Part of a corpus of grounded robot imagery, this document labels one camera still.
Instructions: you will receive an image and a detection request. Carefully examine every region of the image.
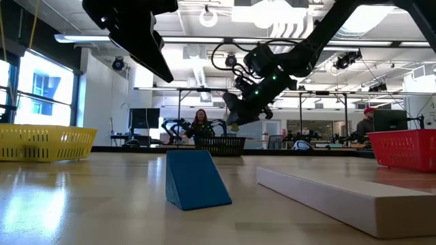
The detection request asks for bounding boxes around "black overhead light bar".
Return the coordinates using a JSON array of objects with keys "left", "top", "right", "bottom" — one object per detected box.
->
[{"left": 54, "top": 33, "right": 436, "bottom": 48}]

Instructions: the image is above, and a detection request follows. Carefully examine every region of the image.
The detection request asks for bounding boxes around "long pale wood block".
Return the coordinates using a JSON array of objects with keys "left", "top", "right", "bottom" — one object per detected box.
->
[{"left": 255, "top": 165, "right": 436, "bottom": 240}]

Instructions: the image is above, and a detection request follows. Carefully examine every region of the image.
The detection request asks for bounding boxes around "person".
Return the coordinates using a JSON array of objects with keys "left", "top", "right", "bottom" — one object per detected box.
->
[
  {"left": 356, "top": 107, "right": 375, "bottom": 137},
  {"left": 185, "top": 108, "right": 215, "bottom": 139}
]

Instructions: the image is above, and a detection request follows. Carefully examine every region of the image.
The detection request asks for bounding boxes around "red plastic basket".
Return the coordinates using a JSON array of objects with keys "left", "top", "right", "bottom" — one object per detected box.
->
[{"left": 367, "top": 129, "right": 436, "bottom": 173}]

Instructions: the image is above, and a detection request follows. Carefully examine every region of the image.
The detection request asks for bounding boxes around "blue wedge block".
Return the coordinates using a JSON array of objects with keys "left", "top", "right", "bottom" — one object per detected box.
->
[{"left": 165, "top": 150, "right": 233, "bottom": 212}]

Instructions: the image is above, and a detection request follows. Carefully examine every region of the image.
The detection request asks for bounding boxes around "black metal station frame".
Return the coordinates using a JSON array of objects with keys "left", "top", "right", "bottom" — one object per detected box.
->
[
  {"left": 176, "top": 87, "right": 229, "bottom": 148},
  {"left": 298, "top": 90, "right": 349, "bottom": 148}
]

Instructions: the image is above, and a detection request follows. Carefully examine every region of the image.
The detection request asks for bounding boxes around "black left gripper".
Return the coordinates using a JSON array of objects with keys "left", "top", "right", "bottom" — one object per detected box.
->
[{"left": 81, "top": 0, "right": 179, "bottom": 84}]

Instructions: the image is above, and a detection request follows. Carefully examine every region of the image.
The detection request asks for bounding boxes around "black computer monitor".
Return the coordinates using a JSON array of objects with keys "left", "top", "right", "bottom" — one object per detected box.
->
[
  {"left": 128, "top": 108, "right": 161, "bottom": 130},
  {"left": 372, "top": 108, "right": 409, "bottom": 133}
]

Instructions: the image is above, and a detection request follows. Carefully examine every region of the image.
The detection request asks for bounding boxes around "grey office chair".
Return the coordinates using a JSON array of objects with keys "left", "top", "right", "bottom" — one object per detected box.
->
[{"left": 268, "top": 134, "right": 285, "bottom": 150}]

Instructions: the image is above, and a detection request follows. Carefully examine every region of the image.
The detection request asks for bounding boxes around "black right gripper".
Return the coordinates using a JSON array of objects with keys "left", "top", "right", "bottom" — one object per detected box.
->
[{"left": 222, "top": 67, "right": 298, "bottom": 127}]

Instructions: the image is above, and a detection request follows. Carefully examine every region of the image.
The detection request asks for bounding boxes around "black ceiling spotlight cluster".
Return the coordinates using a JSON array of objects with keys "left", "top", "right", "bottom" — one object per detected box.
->
[{"left": 333, "top": 50, "right": 363, "bottom": 71}]

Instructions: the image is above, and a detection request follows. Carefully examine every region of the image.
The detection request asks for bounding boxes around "yellow plastic basket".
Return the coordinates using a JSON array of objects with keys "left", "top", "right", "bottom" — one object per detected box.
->
[{"left": 0, "top": 123, "right": 98, "bottom": 163}]

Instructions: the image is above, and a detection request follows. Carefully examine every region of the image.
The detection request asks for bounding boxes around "white coiled cable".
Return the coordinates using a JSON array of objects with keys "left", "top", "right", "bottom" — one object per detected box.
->
[{"left": 199, "top": 8, "right": 219, "bottom": 28}]

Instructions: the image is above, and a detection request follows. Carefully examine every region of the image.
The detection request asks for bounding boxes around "black plastic basket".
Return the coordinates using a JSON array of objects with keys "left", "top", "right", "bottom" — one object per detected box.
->
[{"left": 194, "top": 135, "right": 247, "bottom": 157}]

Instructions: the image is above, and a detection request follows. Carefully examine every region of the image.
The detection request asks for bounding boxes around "white and blue round object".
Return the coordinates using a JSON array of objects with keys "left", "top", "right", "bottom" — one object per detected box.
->
[{"left": 292, "top": 140, "right": 313, "bottom": 151}]

